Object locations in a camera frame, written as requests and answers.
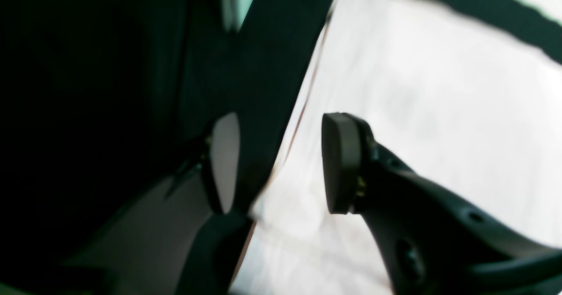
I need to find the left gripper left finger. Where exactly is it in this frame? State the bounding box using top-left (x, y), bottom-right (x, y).
top-left (68, 112), bottom-right (241, 295)

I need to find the pink T-shirt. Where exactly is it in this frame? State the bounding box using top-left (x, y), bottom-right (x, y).
top-left (230, 0), bottom-right (562, 295)

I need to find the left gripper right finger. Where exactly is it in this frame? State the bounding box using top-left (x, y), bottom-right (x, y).
top-left (321, 112), bottom-right (562, 295)

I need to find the black table cloth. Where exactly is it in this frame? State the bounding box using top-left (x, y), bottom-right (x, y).
top-left (0, 0), bottom-right (562, 295)

